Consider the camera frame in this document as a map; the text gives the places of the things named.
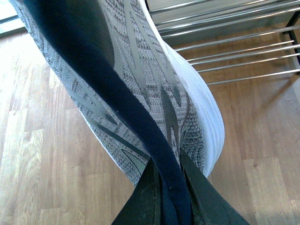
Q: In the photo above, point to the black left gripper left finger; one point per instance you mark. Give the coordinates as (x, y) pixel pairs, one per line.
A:
(144, 205)

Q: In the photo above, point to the grey knit sneaker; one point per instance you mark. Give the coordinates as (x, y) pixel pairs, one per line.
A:
(141, 99)

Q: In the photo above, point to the dark window frame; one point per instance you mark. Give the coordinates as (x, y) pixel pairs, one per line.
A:
(10, 26)

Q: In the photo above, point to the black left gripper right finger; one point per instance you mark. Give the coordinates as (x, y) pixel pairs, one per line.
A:
(208, 206)

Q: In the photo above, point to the black metal shoe rack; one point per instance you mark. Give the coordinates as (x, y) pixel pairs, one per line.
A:
(232, 33)

